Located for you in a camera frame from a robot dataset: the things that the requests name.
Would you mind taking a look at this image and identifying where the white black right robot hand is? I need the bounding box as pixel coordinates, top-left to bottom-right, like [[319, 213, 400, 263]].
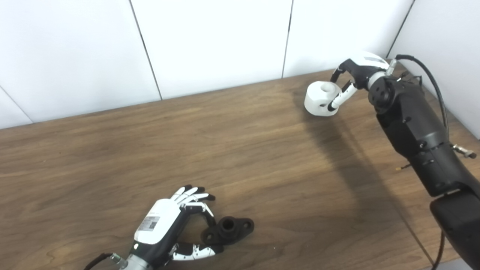
[[327, 51, 392, 112]]

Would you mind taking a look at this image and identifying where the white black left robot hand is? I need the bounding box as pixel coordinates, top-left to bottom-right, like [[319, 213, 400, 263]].
[[129, 184, 225, 269]]

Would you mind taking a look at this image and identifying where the round white piece with holes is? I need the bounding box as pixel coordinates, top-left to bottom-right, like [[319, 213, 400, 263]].
[[304, 81, 349, 117]]

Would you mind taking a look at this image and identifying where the black flanged holder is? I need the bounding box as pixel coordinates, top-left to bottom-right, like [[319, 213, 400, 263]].
[[201, 216, 255, 246]]

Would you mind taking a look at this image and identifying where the silver plug connector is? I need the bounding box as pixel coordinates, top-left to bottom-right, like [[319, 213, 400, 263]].
[[451, 144, 477, 159]]

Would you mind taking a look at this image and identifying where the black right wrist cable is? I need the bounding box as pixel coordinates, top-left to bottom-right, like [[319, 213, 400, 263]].
[[388, 54, 450, 270]]

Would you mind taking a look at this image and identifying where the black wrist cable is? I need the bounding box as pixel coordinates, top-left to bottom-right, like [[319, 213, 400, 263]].
[[388, 54, 450, 270], [83, 252, 128, 270]]

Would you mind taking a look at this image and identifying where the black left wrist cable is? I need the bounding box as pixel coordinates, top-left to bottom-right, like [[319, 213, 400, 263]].
[[83, 252, 128, 270]]

